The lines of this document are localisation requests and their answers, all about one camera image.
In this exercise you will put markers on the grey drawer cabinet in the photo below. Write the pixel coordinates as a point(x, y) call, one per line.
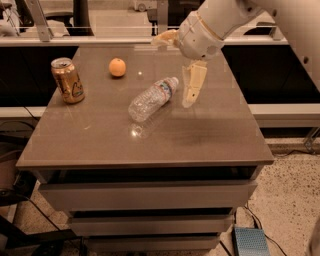
point(171, 183)

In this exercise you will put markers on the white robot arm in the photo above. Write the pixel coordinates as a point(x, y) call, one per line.
point(302, 18)

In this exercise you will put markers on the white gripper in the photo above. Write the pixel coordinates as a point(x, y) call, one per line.
point(199, 40)

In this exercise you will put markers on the blue perforated box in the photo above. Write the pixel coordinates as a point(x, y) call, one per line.
point(249, 242)

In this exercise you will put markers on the gold soda can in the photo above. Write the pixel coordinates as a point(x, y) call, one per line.
point(67, 79)

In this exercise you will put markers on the orange fruit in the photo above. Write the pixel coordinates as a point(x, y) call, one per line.
point(117, 67)

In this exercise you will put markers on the clear plastic water bottle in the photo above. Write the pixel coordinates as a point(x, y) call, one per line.
point(152, 99)

